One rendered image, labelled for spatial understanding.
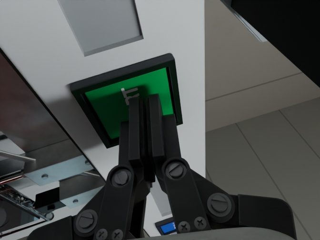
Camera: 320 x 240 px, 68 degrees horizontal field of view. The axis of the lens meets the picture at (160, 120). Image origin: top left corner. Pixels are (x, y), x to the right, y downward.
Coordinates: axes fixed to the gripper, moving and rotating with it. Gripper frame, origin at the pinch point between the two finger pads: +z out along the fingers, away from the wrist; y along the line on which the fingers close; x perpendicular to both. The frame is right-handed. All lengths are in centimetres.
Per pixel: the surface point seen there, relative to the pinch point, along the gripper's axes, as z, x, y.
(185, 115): 3.5, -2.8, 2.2
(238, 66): 111, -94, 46
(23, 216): 4.6, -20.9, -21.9
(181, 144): 3.4, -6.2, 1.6
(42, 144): 8.4, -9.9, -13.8
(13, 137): 8.0, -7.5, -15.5
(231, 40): 109, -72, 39
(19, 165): 10.6, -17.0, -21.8
